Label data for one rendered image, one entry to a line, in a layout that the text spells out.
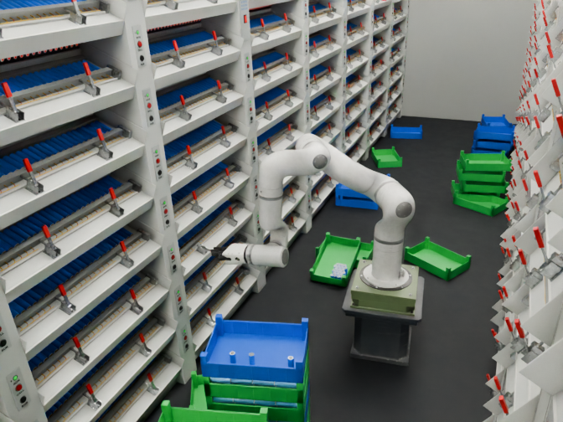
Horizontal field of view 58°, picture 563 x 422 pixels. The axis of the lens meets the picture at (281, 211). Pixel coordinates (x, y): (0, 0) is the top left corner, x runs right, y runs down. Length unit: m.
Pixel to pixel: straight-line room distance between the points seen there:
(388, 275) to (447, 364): 0.49
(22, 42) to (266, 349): 1.09
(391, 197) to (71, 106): 1.14
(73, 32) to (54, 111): 0.22
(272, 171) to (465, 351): 1.22
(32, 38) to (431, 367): 1.90
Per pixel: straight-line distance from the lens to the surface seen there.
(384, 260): 2.11
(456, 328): 2.58
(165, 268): 1.94
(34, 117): 1.43
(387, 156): 4.60
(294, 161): 1.79
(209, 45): 2.15
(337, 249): 2.95
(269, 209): 1.88
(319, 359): 2.33
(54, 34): 1.48
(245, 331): 1.71
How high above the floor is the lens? 1.58
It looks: 26 degrees down
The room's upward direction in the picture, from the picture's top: 3 degrees counter-clockwise
